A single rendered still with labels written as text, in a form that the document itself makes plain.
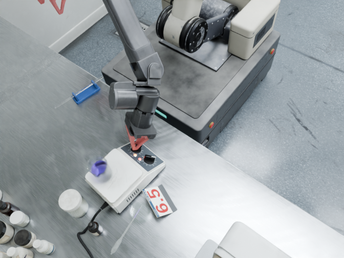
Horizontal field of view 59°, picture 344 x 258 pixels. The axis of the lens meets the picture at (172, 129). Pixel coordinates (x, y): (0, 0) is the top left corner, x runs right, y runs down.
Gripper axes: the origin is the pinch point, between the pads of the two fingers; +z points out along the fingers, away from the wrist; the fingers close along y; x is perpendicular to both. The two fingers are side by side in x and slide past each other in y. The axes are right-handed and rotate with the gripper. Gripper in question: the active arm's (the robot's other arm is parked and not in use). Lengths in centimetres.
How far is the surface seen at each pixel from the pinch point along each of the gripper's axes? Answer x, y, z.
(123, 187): -6.1, 12.1, 3.2
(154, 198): 2.9, 14.9, 6.4
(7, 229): -33.9, 7.3, 22.0
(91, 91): -7.3, -30.8, 1.3
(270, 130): 103, -40, 31
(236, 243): -15, 54, -40
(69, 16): 3, -167, 26
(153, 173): 3.9, 8.8, 2.9
